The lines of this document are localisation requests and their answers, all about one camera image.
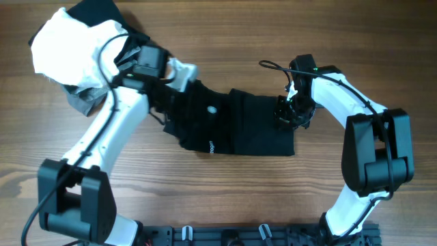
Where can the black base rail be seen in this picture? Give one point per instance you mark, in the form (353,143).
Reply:
(264,234)

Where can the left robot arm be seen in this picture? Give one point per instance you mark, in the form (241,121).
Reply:
(75,195)

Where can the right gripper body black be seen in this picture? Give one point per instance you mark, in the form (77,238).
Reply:
(295,112)

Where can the grey folded garment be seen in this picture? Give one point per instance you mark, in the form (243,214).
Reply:
(88,89)

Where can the black polo shirt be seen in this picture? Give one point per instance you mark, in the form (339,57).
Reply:
(234,123)

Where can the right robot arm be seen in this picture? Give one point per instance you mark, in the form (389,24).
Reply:
(377,156)

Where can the white folded cloth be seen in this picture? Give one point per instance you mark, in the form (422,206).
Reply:
(72,53)

